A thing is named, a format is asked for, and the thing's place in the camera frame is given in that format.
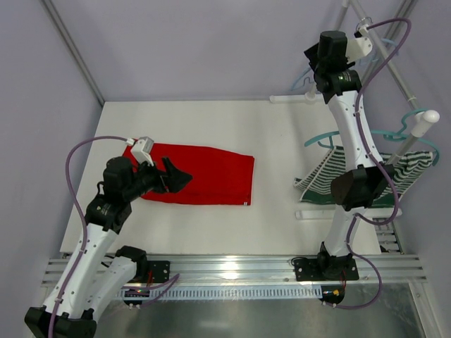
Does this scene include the red trousers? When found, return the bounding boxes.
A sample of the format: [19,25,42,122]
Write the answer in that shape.
[142,143,255,206]

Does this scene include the light blue hanger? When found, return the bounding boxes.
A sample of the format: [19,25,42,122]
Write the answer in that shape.
[289,38,398,92]

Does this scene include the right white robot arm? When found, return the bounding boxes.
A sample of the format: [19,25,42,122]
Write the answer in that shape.
[304,30,395,280]

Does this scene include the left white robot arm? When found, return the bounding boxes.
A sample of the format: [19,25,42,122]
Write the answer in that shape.
[25,156,192,337]

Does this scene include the teal hanger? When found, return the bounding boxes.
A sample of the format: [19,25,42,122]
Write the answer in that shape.
[304,109,440,166]

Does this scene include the white clothes rack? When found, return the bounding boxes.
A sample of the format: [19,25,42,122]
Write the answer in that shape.
[269,0,441,221]

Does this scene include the green white striped garment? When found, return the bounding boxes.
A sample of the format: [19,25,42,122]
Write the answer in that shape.
[294,146,434,208]

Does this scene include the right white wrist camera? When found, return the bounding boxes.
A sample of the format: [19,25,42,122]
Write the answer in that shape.
[345,26,373,63]

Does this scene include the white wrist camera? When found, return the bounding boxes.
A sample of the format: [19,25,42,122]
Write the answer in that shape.
[345,26,373,63]
[125,137,154,166]

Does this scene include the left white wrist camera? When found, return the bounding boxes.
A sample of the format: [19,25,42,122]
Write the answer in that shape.
[125,137,154,166]

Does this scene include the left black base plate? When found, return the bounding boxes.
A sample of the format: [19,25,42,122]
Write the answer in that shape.
[140,261,171,284]

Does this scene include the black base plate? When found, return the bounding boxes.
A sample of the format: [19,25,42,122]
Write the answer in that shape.
[140,261,171,284]
[290,257,359,282]

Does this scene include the aluminium mounting rail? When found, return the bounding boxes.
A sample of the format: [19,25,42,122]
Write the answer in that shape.
[42,253,427,287]

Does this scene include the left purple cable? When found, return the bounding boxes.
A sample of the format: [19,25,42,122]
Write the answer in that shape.
[47,136,180,335]

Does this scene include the slotted cable duct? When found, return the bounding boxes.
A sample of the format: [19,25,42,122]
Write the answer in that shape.
[112,284,323,301]

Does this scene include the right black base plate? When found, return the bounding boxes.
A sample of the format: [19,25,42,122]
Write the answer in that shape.
[290,257,359,282]

